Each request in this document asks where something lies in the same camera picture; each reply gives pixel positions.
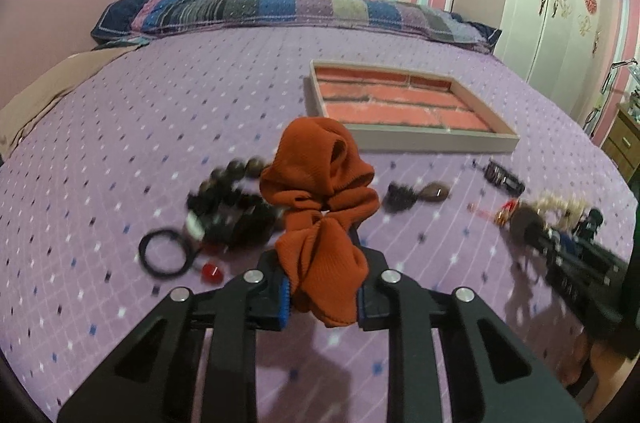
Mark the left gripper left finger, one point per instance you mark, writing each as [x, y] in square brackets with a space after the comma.
[191, 358]

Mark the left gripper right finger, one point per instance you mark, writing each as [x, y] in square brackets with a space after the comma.
[455, 340]

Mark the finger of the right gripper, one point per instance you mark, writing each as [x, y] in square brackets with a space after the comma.
[577, 269]

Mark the orange fabric scrunchie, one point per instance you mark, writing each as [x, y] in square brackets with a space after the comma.
[323, 187]

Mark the white strap wristwatch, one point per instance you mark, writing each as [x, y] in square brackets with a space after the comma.
[525, 225]

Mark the red bead charm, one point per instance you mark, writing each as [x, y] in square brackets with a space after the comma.
[212, 274]

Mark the wooden drawer cabinet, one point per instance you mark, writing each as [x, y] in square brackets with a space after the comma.
[622, 145]

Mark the purple dotted bed sheet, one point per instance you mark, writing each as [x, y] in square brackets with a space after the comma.
[117, 157]

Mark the white wardrobe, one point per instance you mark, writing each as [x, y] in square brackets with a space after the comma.
[549, 44]

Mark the brick pattern tray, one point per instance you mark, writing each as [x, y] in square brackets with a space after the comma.
[398, 110]

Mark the beige folded blanket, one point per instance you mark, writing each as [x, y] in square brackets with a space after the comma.
[20, 115]

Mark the pink headboard cushion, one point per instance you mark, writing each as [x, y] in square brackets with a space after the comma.
[38, 34]

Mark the patchwork striped pillow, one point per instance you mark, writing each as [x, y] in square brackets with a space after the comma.
[154, 19]

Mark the red string charm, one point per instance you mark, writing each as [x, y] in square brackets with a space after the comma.
[500, 217]

